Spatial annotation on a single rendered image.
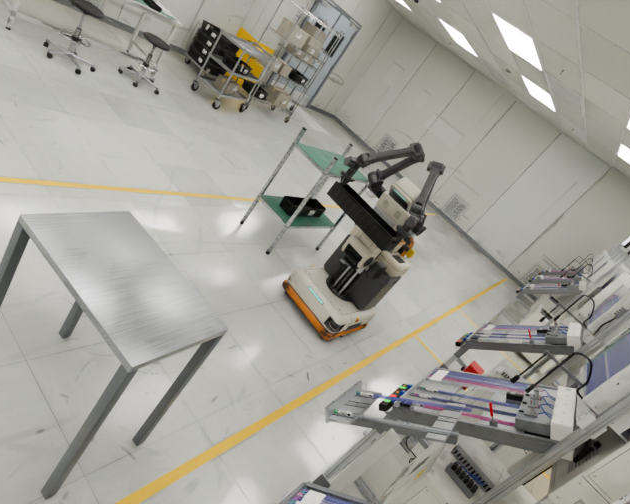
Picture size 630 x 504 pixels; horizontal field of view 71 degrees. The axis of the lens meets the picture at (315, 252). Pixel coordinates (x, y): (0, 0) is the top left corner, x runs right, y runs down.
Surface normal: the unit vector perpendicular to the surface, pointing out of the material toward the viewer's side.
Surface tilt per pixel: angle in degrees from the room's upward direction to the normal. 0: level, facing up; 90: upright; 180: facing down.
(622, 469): 90
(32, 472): 0
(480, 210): 90
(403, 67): 90
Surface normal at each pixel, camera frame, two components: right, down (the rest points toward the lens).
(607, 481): -0.53, 0.04
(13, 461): 0.57, -0.72
